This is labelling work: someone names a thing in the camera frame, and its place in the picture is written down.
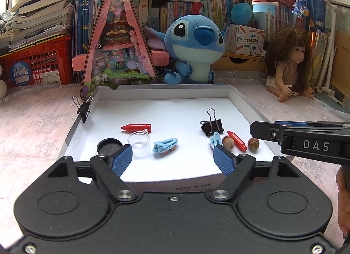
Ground blue hair clip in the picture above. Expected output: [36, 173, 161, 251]
[152, 136, 179, 155]
[209, 132, 222, 150]

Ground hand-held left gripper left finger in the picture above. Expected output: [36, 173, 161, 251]
[49, 145, 137, 203]

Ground patterned carton box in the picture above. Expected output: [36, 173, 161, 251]
[229, 24, 266, 58]

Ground red crayon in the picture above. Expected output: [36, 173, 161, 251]
[121, 123, 153, 134]
[227, 130, 248, 152]

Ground stack of books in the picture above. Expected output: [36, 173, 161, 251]
[0, 0, 79, 52]

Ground clear plastic dome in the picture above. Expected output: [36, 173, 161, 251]
[127, 130, 151, 152]

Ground brown cardboard sheet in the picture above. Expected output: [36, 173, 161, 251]
[331, 31, 350, 102]

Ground gold folders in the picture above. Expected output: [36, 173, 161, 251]
[310, 28, 329, 88]

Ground pink triangular toy house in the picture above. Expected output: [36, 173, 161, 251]
[80, 0, 160, 102]

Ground standing blue folders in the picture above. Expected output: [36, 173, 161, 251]
[72, 0, 103, 84]

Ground wooden drawer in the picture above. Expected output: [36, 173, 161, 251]
[212, 52, 270, 74]

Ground white pipe rack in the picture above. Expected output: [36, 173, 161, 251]
[314, 5, 345, 107]

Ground brown-haired doll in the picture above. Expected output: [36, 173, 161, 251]
[265, 26, 315, 103]

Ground blue cat plush toy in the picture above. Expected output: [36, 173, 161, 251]
[0, 65, 7, 98]

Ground row of colourful books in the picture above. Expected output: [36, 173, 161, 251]
[202, 0, 296, 52]

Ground white cardboard box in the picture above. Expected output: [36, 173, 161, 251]
[56, 84, 282, 195]

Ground blue alien plush toy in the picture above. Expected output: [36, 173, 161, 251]
[145, 15, 231, 85]

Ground blue plastic packet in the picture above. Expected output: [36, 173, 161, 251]
[292, 0, 327, 29]

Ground grey cloth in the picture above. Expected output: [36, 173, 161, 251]
[0, 11, 17, 33]

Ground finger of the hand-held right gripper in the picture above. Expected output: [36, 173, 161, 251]
[250, 121, 285, 141]
[274, 120, 350, 130]

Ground red plastic crate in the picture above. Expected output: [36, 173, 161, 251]
[0, 34, 74, 89]

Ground blue plush ball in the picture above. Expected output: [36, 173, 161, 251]
[231, 2, 254, 28]

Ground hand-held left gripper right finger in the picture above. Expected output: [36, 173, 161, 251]
[210, 146, 299, 203]

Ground person's right hand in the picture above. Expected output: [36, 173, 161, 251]
[336, 166, 350, 241]

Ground pink box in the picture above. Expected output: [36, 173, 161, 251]
[72, 50, 170, 72]

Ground black binder clip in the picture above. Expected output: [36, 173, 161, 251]
[200, 109, 225, 138]
[72, 96, 92, 123]

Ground black round cap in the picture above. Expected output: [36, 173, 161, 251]
[96, 138, 124, 158]

